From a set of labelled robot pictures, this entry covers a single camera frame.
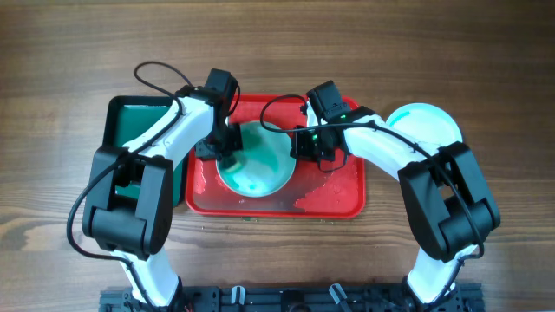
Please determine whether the green yellow sponge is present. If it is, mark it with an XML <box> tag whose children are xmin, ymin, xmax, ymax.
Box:
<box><xmin>218</xmin><ymin>154</ymin><xmax>247</xmax><ymax>174</ymax></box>

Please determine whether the white plate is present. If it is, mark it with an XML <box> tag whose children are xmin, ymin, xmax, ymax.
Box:
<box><xmin>386</xmin><ymin>102</ymin><xmax>463</xmax><ymax>146</ymax></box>
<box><xmin>216</xmin><ymin>121</ymin><xmax>297</xmax><ymax>198</ymax></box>

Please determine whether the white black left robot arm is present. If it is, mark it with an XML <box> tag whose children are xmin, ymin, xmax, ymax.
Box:
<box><xmin>69</xmin><ymin>78</ymin><xmax>240</xmax><ymax>311</ymax></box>

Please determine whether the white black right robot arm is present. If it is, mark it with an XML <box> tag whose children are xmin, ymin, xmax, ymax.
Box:
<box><xmin>291</xmin><ymin>103</ymin><xmax>500</xmax><ymax>310</ymax></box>

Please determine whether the red plastic tray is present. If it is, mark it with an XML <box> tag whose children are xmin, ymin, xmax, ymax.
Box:
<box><xmin>185</xmin><ymin>94</ymin><xmax>366</xmax><ymax>218</ymax></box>

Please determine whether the black water tray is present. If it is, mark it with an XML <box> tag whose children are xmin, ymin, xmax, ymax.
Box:
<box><xmin>102</xmin><ymin>95</ymin><xmax>188</xmax><ymax>207</ymax></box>

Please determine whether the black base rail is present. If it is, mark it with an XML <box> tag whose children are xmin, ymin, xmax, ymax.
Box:
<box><xmin>98</xmin><ymin>283</ymin><xmax>486</xmax><ymax>312</ymax></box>

